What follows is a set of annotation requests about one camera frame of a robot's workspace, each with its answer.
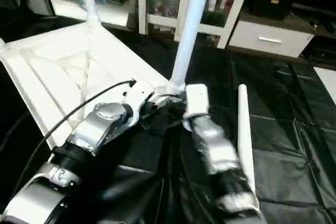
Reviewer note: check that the white plastic table top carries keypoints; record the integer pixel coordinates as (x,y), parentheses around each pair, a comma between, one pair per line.
(63,72)

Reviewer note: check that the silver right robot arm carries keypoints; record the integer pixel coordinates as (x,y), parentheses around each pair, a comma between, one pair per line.
(218,150)

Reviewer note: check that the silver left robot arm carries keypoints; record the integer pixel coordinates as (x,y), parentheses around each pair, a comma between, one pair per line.
(89,140)

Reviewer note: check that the white drawer unit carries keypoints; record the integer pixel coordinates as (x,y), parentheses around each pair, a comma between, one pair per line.
(270,39)

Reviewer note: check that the black plastic mat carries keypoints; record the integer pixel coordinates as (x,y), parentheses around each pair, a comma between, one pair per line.
(294,119)

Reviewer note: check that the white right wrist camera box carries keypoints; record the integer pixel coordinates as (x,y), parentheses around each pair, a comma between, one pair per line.
(197,100)

